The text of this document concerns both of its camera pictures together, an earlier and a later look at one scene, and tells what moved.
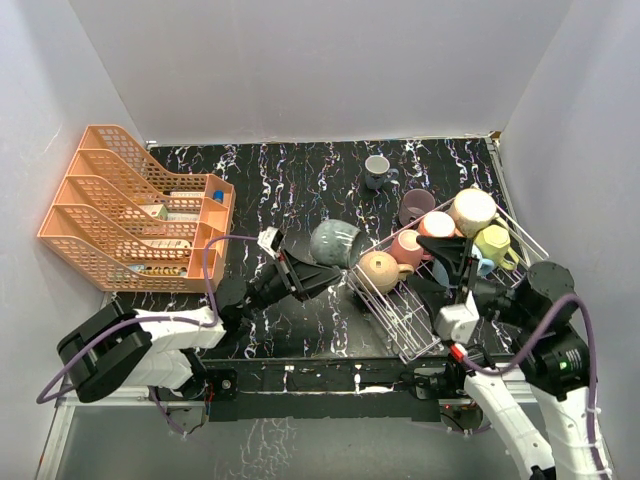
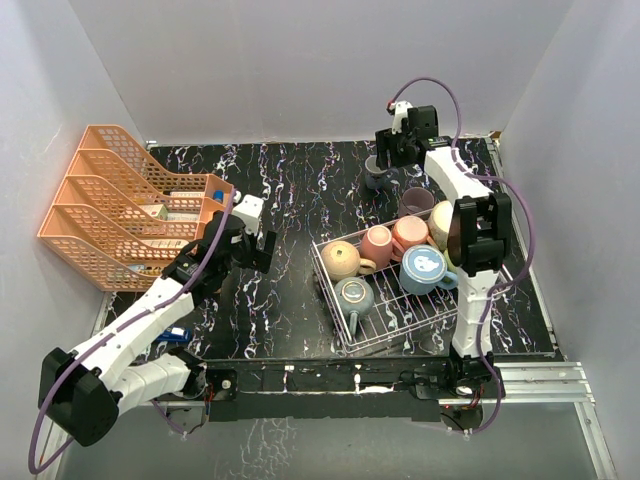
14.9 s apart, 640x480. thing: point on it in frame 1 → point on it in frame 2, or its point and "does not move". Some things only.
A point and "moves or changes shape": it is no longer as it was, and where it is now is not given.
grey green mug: x=335 y=242 → x=354 y=296
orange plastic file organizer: x=127 y=226 does not move
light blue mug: x=484 y=267 moves or changes shape
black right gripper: x=454 y=249 → x=384 y=141
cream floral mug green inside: x=473 y=210 moves or changes shape
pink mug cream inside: x=407 y=248 → x=378 y=244
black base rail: x=328 y=390 does not move
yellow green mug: x=493 y=242 moves or changes shape
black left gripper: x=311 y=287 → x=260 y=259
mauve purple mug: x=416 y=202 does not move
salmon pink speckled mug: x=437 y=224 → x=411 y=230
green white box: x=157 y=211 does not move
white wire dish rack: x=409 y=314 moves or changes shape
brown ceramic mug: x=380 y=271 → x=341 y=260
